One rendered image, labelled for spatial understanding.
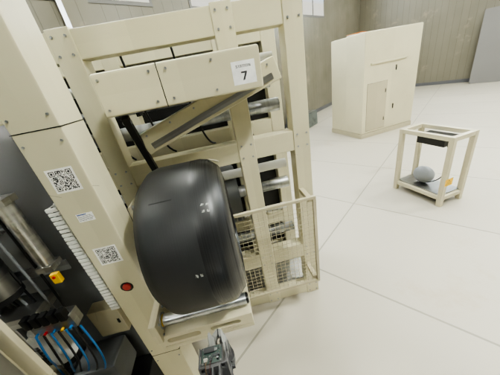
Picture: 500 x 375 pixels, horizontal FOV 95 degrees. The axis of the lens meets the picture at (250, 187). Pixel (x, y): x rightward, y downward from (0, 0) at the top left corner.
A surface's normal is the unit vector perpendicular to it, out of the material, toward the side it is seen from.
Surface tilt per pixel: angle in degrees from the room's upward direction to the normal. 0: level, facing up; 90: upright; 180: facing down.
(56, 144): 90
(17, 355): 90
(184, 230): 54
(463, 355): 0
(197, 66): 90
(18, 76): 90
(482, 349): 0
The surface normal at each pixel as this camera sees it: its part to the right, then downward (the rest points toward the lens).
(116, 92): 0.17, 0.41
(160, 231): 0.02, -0.25
